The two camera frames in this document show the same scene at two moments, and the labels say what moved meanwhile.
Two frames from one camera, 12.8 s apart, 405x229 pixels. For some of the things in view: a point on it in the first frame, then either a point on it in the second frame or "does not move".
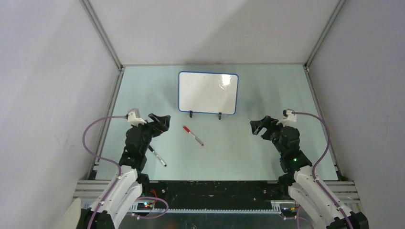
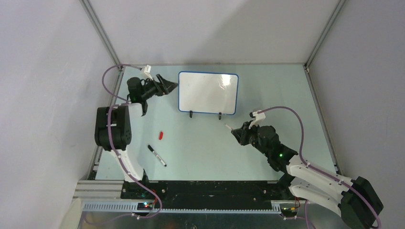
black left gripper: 159,125 to 166,85
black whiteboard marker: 151,148 does not move
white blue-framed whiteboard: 207,92 does not move
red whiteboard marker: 186,129 to 228,127
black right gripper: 268,122 to 241,134
